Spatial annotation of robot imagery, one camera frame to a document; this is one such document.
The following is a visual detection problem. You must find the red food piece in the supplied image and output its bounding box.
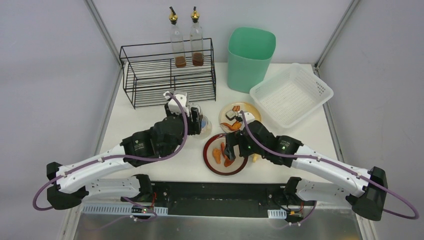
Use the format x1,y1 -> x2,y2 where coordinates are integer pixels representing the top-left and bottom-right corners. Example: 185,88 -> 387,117
220,142 -> 227,158

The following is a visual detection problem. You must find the glass oil bottle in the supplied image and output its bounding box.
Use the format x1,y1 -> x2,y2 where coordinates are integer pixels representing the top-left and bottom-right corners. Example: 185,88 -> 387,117
169,6 -> 187,68
189,6 -> 204,67

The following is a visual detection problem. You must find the silver lid bead jar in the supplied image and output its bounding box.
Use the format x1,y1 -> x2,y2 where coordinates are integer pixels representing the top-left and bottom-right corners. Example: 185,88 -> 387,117
188,103 -> 202,115

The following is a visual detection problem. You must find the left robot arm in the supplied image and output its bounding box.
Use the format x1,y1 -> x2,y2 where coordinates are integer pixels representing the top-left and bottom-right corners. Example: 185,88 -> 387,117
46,106 -> 212,210

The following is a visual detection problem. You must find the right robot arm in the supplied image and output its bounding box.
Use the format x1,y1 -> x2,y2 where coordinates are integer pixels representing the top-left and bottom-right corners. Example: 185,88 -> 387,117
223,120 -> 388,221

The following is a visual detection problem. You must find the brown fried piece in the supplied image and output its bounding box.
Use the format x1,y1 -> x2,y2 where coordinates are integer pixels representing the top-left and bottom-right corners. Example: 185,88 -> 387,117
224,157 -> 234,168

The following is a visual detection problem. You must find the orange fried nugget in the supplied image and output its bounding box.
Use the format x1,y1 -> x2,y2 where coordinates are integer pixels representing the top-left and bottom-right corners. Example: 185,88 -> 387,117
212,148 -> 222,165

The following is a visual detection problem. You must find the yellow food piece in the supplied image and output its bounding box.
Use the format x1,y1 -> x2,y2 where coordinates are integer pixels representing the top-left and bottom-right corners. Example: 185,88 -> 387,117
252,154 -> 259,163

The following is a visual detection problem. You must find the red rimmed plate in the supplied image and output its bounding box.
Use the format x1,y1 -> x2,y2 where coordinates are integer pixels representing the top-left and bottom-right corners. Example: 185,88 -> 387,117
202,133 -> 249,176

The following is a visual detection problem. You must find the fried chicken wing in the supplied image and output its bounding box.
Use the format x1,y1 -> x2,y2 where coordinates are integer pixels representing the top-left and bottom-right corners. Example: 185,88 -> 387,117
220,121 -> 242,132

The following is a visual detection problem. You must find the sushi roll piece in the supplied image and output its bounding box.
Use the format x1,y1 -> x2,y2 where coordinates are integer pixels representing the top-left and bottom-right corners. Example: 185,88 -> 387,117
225,110 -> 237,121

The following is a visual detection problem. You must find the cream floral plate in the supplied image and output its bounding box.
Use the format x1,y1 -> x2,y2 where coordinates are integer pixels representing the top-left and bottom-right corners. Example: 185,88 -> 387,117
218,102 -> 262,133

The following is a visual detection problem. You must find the small orange food piece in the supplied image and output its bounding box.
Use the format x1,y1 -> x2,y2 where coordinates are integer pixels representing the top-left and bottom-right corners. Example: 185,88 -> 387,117
232,105 -> 241,112

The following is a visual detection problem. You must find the white plastic basket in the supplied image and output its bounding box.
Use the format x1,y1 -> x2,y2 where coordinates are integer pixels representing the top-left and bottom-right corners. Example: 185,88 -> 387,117
249,63 -> 334,129

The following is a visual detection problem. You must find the green trash bin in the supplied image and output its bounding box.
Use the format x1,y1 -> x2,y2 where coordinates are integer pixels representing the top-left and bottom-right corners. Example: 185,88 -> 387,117
227,27 -> 276,93

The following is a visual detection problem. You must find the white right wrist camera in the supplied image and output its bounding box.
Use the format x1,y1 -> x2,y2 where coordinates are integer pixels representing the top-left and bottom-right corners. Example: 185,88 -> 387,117
236,111 -> 256,125

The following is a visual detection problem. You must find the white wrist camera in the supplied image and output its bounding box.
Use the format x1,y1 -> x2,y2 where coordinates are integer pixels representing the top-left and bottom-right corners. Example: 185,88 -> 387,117
236,111 -> 256,125
163,90 -> 190,117

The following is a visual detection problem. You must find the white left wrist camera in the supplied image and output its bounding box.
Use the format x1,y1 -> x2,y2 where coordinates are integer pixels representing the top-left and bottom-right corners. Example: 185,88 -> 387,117
163,90 -> 190,117

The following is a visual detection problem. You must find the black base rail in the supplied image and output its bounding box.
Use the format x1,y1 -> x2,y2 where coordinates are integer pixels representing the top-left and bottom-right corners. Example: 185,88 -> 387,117
131,181 -> 314,218

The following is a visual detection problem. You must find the black wire rack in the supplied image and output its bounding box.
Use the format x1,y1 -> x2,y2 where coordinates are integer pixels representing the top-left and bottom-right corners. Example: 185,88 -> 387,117
119,37 -> 217,109

